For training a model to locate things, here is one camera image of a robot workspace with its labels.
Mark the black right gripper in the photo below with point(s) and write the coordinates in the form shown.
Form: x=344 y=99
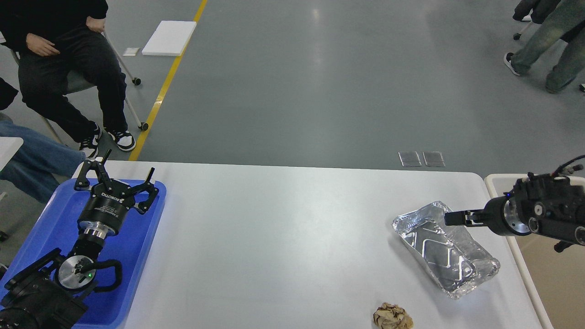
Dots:
x=498 y=215

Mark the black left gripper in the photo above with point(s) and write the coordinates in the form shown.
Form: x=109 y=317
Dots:
x=110 y=201

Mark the aluminium foil tray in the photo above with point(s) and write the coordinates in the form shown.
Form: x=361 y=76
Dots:
x=454 y=260

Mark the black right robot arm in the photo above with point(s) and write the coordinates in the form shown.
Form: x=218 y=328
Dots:
x=545 y=204

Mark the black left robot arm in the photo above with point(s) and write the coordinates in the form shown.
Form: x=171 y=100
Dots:
x=80 y=266

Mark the right clear floor plate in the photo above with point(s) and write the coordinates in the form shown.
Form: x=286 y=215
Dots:
x=434 y=159

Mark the clear floor plate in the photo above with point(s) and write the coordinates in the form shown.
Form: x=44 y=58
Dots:
x=410 y=159
x=434 y=159

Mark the blue plastic tray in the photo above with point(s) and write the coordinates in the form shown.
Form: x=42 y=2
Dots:
x=57 y=228

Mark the person in blue jeans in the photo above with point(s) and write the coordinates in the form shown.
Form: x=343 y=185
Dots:
x=36 y=163

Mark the left clear floor plate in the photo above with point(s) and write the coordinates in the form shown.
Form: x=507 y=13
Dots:
x=410 y=159

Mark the beige plastic bin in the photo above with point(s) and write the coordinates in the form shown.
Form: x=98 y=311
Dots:
x=555 y=281

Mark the grey wheeled chair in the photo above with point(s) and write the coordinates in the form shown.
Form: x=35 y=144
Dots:
x=76 y=82

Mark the white side table corner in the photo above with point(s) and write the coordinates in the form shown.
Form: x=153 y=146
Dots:
x=8 y=148

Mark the crumpled brown paper ball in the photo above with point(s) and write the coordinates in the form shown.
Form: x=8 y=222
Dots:
x=392 y=316

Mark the small white floor card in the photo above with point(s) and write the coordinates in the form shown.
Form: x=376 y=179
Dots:
x=130 y=52

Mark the white foam board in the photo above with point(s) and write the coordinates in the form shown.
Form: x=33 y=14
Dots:
x=170 y=38

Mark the seated person in black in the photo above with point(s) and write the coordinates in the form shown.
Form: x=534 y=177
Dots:
x=53 y=38

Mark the chair with dark coat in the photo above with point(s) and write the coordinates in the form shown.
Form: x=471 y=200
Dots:
x=534 y=11

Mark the standing person green trousers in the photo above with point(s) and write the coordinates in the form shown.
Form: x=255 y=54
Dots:
x=567 y=15

